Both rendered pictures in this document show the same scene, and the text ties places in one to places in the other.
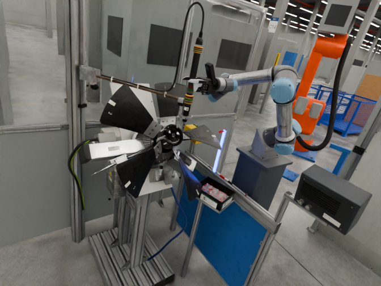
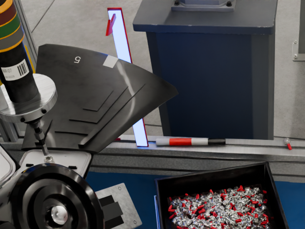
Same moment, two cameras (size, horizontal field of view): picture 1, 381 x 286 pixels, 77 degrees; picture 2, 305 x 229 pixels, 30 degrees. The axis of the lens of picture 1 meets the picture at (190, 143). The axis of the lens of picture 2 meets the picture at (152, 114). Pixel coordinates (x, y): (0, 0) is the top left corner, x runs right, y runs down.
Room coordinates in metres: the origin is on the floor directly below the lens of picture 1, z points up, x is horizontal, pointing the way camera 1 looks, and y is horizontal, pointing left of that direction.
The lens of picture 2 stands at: (0.75, 0.20, 1.69)
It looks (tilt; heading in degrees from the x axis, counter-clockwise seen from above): 42 degrees down; 329
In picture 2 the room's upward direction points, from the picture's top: 10 degrees counter-clockwise
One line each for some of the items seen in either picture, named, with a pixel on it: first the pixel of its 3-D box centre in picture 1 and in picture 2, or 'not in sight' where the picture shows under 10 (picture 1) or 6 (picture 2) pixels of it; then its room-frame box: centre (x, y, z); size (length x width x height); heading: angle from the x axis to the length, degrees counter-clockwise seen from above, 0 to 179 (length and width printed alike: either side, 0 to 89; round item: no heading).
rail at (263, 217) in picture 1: (223, 184); (193, 157); (1.40, -0.28, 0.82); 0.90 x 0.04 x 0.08; 41
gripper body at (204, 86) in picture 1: (207, 85); not in sight; (1.31, -0.03, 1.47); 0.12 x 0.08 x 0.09; 131
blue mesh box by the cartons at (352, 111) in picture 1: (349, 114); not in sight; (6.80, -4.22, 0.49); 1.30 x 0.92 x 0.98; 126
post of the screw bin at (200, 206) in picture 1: (192, 238); not in sight; (1.27, -0.15, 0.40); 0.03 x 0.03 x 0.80; 56
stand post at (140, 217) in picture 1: (139, 226); not in sight; (1.23, 0.23, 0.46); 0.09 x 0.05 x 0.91; 131
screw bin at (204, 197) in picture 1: (213, 193); (219, 216); (1.24, -0.20, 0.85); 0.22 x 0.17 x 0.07; 56
